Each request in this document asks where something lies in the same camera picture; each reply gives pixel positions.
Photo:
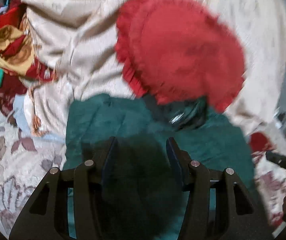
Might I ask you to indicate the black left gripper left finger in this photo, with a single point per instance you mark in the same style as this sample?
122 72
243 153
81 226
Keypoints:
45 214

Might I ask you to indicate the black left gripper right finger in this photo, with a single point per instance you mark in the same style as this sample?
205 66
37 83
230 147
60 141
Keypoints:
219 205

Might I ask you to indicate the teal quilted puffer jacket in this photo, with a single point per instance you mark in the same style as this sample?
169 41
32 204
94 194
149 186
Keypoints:
141 199

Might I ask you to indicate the floral plush blanket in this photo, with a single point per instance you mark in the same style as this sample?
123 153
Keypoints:
24 160

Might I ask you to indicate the red heart-shaped ruffled pillow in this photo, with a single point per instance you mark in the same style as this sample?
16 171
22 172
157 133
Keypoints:
175 50

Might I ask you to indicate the red and gold floral cloth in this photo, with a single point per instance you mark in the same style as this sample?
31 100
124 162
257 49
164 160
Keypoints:
17 50

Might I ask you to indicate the cream embroidered bedspread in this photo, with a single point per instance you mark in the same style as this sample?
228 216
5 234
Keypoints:
76 38

